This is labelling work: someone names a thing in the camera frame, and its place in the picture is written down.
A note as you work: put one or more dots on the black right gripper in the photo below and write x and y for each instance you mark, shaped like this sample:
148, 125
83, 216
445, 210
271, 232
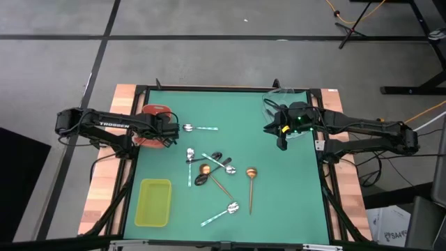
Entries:
296, 118

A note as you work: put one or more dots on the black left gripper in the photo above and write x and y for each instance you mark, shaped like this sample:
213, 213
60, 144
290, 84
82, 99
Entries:
167, 129

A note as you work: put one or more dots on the gold spoon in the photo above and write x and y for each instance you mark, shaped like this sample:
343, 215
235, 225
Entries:
205, 169
251, 172

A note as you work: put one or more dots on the black spoon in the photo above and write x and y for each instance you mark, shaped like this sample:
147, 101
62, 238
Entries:
201, 180
216, 155

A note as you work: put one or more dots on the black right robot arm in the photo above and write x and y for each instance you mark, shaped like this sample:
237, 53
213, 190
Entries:
366, 125

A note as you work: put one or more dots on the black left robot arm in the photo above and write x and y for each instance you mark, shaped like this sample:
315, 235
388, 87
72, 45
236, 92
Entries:
111, 124

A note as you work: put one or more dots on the clear plastic bin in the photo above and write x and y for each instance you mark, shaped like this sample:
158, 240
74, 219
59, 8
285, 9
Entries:
270, 104

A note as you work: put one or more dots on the orange plastic bin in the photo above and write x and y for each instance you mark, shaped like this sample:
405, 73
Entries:
153, 108

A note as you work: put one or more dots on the yellow plastic bin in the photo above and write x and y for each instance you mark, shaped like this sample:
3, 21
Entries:
153, 204

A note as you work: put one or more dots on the green table mat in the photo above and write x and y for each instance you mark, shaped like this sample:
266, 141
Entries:
278, 209

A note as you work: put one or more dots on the black tripod stand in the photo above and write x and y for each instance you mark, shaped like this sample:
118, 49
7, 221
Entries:
350, 30

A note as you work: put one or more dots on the white cardboard box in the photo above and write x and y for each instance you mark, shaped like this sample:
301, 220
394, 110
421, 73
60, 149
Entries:
390, 223

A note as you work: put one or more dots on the black box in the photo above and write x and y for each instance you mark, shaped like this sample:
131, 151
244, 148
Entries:
21, 181

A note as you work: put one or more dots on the dark gray chair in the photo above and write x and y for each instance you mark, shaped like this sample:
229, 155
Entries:
425, 223

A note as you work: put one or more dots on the gray shoe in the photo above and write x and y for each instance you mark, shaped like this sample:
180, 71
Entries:
437, 34

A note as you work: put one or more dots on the black table frame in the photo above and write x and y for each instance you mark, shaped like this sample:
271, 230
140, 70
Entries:
209, 88

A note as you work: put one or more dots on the silver aluminium rail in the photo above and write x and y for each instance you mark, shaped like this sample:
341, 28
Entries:
139, 242

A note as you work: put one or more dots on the black table-level camera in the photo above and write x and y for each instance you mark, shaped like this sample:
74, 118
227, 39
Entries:
225, 245

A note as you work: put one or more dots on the black desk frame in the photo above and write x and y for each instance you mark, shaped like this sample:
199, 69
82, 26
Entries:
400, 90

